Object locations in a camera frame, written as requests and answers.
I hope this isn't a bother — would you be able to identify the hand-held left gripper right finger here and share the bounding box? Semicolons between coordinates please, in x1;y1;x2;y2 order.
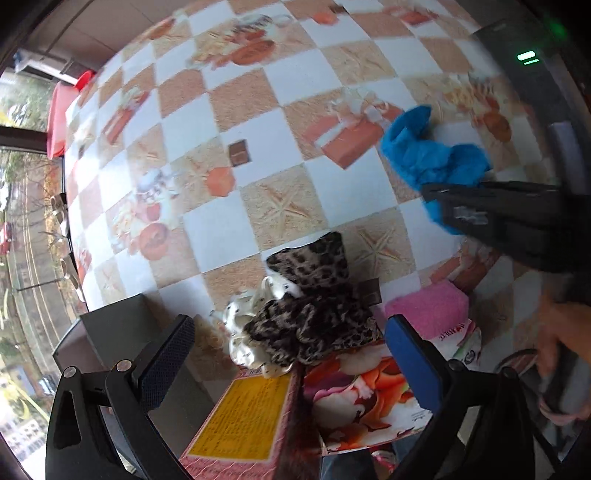
385;314;555;480

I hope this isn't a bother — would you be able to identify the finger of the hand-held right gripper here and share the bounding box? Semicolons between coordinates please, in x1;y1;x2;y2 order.
422;181;561;208
443;205;513;259

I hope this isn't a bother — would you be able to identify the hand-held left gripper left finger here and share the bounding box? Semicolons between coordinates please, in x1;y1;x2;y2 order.
45;314;196;480

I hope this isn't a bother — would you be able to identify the blue cloth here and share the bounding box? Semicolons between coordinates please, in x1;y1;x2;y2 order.
381;105;494;236

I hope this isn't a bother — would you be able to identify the leopard print scrunchie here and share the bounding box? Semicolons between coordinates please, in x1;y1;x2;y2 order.
243;232;385;367

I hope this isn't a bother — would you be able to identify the person's right hand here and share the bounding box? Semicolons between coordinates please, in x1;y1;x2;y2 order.
538;295;591;374

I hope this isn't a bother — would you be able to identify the white tissue pack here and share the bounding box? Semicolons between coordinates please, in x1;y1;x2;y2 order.
427;318;483;363

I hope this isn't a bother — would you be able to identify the grey chair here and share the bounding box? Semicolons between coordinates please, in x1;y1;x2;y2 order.
52;295;232;462

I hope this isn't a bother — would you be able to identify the white dotted scrunchie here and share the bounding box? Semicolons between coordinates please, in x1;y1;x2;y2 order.
210;274;305;381

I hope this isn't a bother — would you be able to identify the red cardboard box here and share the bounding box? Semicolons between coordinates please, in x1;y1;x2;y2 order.
178;367;324;480

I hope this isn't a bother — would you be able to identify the person's jeans leg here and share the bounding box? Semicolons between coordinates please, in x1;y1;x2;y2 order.
321;440;398;480

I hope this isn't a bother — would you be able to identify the checkered printed tablecloth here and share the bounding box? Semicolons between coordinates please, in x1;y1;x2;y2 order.
62;0;561;457

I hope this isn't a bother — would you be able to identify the red plastic stool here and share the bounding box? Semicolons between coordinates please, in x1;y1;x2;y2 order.
46;69;100;160

